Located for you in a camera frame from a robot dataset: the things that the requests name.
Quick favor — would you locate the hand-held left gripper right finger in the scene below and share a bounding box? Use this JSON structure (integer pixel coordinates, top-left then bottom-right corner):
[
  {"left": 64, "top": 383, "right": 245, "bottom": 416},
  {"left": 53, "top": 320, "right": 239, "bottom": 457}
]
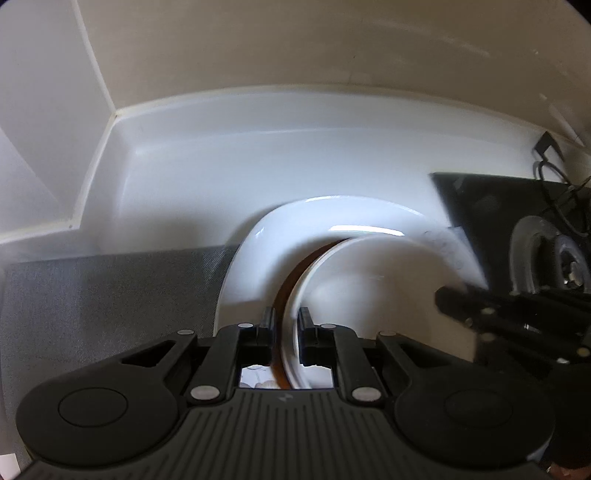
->
[{"left": 297, "top": 306, "right": 445, "bottom": 404}]

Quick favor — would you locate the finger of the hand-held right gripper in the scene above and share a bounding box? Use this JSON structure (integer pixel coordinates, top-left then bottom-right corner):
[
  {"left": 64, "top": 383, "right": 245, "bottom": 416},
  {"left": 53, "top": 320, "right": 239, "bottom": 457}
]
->
[
  {"left": 473, "top": 322, "right": 591, "bottom": 368},
  {"left": 435, "top": 283, "right": 591, "bottom": 334}
]

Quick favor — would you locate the brown ceramic dish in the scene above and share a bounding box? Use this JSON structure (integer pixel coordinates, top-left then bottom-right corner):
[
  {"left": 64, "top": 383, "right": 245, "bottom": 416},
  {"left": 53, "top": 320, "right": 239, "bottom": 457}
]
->
[{"left": 271, "top": 237, "right": 352, "bottom": 389}]

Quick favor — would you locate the cream bowl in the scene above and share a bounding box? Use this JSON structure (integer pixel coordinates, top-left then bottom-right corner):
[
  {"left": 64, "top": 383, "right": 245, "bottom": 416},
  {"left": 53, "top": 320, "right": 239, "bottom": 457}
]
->
[{"left": 283, "top": 234, "right": 482, "bottom": 389}]

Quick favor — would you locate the black glass gas stove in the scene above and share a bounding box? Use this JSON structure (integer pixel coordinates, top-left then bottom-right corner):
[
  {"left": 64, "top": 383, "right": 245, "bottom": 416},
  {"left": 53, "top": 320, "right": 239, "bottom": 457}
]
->
[{"left": 428, "top": 171, "right": 591, "bottom": 298}]

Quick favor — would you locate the white square floral plate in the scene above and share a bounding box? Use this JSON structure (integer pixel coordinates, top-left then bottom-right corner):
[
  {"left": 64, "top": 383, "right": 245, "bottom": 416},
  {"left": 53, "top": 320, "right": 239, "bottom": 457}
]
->
[{"left": 214, "top": 196, "right": 491, "bottom": 340}]

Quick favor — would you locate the black cable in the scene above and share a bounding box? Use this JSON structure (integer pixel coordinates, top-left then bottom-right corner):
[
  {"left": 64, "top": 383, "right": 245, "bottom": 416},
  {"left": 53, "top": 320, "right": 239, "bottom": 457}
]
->
[{"left": 533, "top": 131, "right": 591, "bottom": 234}]

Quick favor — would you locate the grey mat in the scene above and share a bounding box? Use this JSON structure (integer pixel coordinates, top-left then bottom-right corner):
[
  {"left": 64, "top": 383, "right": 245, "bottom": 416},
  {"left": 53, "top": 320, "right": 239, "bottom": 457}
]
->
[{"left": 0, "top": 244, "right": 242, "bottom": 370}]

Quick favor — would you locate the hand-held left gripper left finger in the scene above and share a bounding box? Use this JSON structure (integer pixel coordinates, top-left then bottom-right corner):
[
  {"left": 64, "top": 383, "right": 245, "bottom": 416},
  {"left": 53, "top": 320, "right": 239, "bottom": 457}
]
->
[{"left": 117, "top": 305, "right": 277, "bottom": 405}]

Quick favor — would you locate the round gas burner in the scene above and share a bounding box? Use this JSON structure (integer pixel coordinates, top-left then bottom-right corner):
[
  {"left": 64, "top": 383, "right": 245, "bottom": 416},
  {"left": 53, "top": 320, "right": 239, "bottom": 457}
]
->
[{"left": 507, "top": 213, "right": 591, "bottom": 296}]

